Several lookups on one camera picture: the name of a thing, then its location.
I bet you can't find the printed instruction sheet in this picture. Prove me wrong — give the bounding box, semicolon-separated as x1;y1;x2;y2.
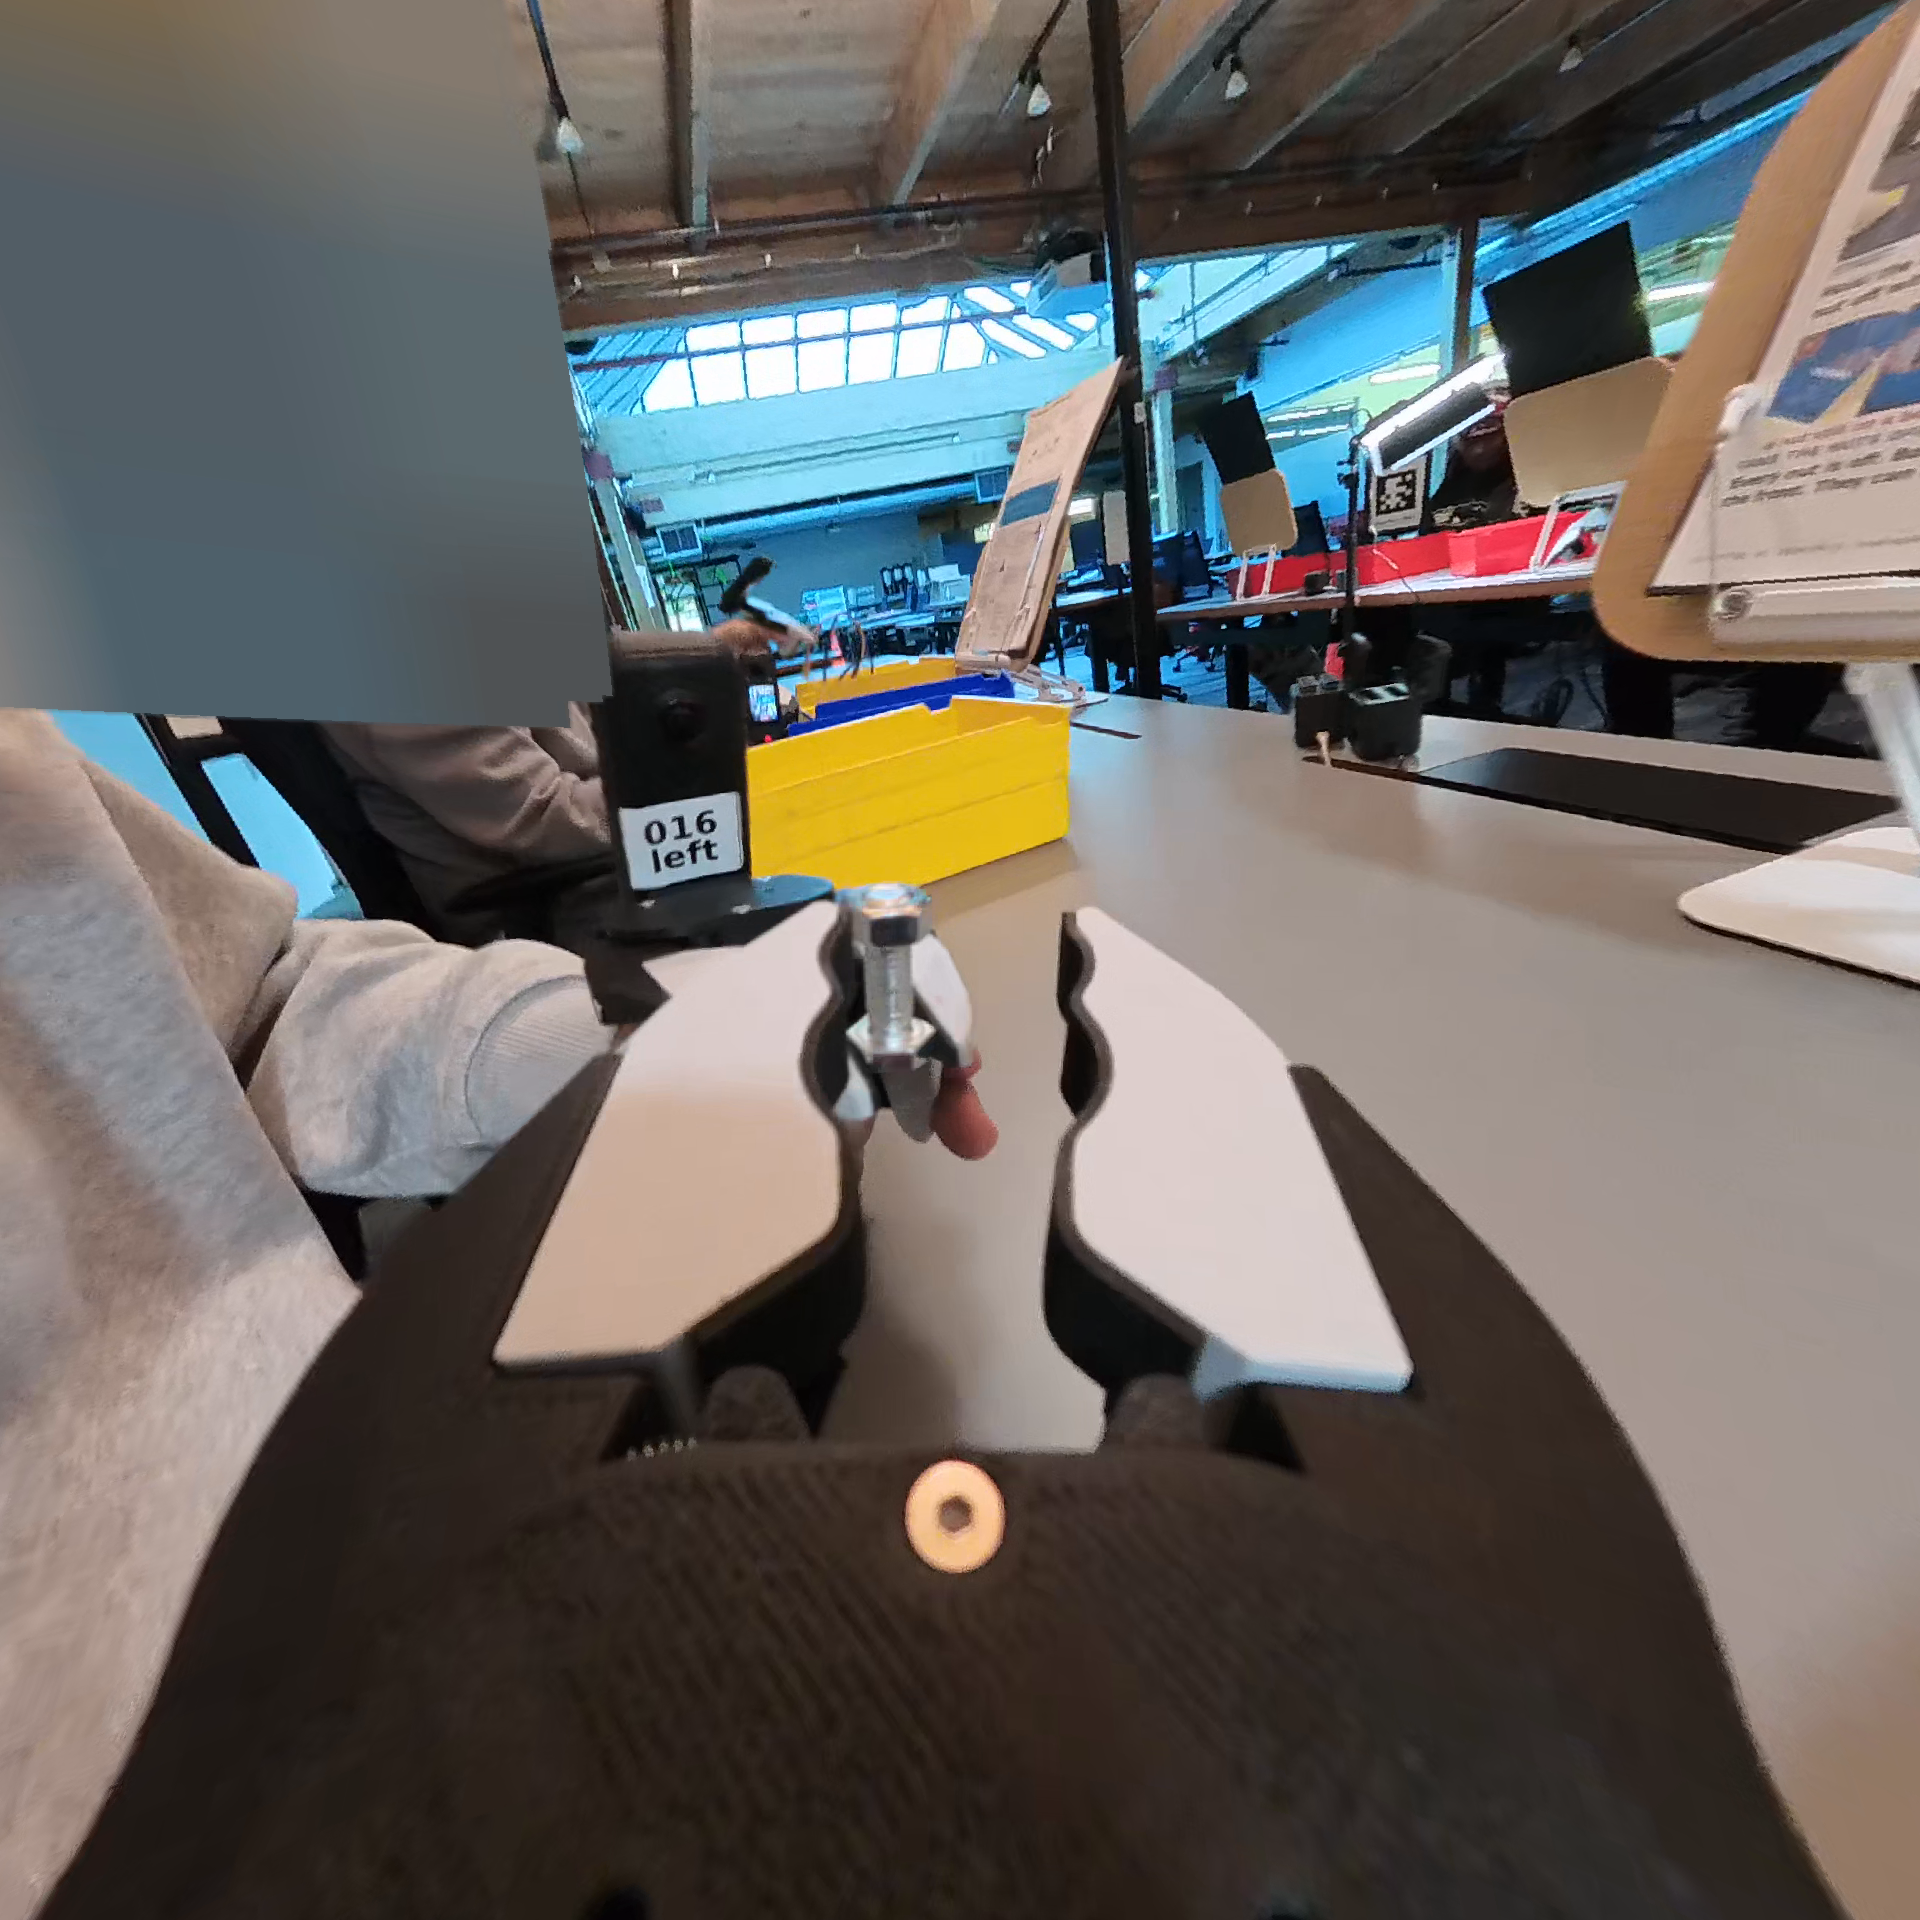
1651;47;1920;594

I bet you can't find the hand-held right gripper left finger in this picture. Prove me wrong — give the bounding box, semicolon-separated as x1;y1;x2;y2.
491;902;868;1390

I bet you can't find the long wooden table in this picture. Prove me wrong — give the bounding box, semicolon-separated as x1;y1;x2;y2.
1154;568;1599;618

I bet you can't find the person's left hand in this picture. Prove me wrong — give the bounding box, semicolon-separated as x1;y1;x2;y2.
927;1047;1002;1163

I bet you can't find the blue plastic bin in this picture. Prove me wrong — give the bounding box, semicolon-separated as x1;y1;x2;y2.
802;671;1019;736

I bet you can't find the black office chair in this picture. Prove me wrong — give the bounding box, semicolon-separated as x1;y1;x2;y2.
141;718;617;946

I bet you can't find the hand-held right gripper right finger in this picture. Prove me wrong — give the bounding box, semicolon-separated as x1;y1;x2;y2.
1042;909;1415;1405

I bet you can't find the black steel column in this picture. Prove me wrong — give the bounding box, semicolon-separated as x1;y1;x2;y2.
1089;0;1164;699

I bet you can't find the white document stand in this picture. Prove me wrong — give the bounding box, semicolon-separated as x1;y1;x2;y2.
1677;577;1920;989

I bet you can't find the black lamp pole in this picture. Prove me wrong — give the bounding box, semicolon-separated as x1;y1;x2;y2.
1339;451;1374;683

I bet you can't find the brown document board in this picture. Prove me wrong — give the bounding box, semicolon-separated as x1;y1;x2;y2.
955;357;1126;671

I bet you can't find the person's grey hoodie torso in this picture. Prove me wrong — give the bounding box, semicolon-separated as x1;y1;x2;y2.
0;710;369;1920

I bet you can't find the person's left forearm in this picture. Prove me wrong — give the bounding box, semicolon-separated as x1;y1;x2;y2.
230;914;614;1200

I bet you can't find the yellow plastic bin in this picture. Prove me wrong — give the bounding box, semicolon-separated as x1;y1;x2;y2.
747;697;1074;889
791;656;962;720

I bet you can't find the large rounded wooden board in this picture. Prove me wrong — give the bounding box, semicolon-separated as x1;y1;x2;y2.
1505;357;1671;510

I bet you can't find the wooden document board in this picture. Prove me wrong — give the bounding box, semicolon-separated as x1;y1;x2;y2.
1594;0;1920;664

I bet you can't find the LED light bar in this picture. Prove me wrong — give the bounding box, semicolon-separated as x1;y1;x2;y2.
1351;357;1507;471

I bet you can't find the metal bolt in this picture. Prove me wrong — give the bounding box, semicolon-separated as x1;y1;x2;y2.
844;919;943;1070

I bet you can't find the grey desk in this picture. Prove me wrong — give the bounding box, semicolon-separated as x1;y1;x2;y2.
817;694;1920;1920

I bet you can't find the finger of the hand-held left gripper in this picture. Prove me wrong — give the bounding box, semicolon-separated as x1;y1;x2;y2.
877;931;975;1146
646;909;881;1127

